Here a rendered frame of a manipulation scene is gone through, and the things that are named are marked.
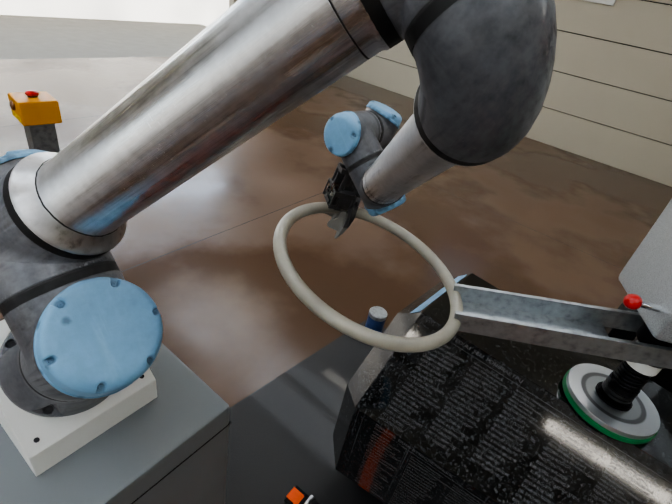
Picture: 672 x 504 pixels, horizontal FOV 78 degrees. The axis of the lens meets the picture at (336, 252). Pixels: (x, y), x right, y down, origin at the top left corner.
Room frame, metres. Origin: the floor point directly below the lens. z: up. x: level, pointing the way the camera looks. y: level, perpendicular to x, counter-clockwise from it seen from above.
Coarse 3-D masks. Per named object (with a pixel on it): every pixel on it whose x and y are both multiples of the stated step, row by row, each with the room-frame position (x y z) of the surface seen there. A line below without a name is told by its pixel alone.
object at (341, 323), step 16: (304, 208) 0.93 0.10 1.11; (320, 208) 0.97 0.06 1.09; (288, 224) 0.83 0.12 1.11; (384, 224) 1.04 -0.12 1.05; (416, 240) 1.01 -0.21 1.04; (288, 256) 0.72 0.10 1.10; (432, 256) 0.97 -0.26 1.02; (288, 272) 0.67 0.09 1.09; (448, 272) 0.92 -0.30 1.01; (304, 288) 0.64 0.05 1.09; (448, 288) 0.86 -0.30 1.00; (304, 304) 0.62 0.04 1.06; (320, 304) 0.61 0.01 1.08; (336, 320) 0.59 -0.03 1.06; (448, 320) 0.74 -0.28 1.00; (352, 336) 0.58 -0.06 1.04; (368, 336) 0.58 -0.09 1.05; (384, 336) 0.60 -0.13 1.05; (432, 336) 0.65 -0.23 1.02; (448, 336) 0.67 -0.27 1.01
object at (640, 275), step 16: (656, 224) 0.85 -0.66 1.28; (656, 240) 0.82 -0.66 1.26; (640, 256) 0.83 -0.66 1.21; (656, 256) 0.79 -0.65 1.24; (624, 272) 0.85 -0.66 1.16; (640, 272) 0.80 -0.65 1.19; (656, 272) 0.76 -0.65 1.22; (624, 288) 0.82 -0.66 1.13; (640, 288) 0.77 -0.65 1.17; (656, 288) 0.73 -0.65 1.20; (656, 320) 0.68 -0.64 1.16; (656, 336) 0.65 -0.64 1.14
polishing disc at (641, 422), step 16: (576, 368) 0.82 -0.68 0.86; (592, 368) 0.84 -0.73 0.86; (576, 384) 0.76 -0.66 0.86; (592, 384) 0.78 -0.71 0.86; (576, 400) 0.72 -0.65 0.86; (592, 400) 0.72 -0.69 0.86; (640, 400) 0.76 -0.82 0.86; (592, 416) 0.68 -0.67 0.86; (608, 416) 0.68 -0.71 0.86; (624, 416) 0.69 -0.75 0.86; (640, 416) 0.70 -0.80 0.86; (656, 416) 0.71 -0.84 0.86; (624, 432) 0.65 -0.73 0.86; (640, 432) 0.65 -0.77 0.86; (656, 432) 0.67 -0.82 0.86
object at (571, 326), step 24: (456, 288) 0.85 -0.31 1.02; (480, 288) 0.85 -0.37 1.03; (456, 312) 0.74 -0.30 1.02; (480, 312) 0.81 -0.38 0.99; (504, 312) 0.82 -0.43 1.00; (528, 312) 0.83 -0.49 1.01; (552, 312) 0.82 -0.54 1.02; (576, 312) 0.82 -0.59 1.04; (600, 312) 0.81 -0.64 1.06; (624, 312) 0.81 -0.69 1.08; (504, 336) 0.73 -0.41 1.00; (528, 336) 0.72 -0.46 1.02; (552, 336) 0.72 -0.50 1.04; (576, 336) 0.71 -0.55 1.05; (600, 336) 0.71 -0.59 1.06; (624, 360) 0.70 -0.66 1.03; (648, 360) 0.69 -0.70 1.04
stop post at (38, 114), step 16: (16, 96) 1.34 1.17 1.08; (32, 96) 1.36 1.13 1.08; (48, 96) 1.40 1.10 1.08; (16, 112) 1.32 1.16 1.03; (32, 112) 1.32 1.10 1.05; (48, 112) 1.35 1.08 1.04; (32, 128) 1.32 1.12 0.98; (48, 128) 1.36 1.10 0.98; (32, 144) 1.32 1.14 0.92; (48, 144) 1.35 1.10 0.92
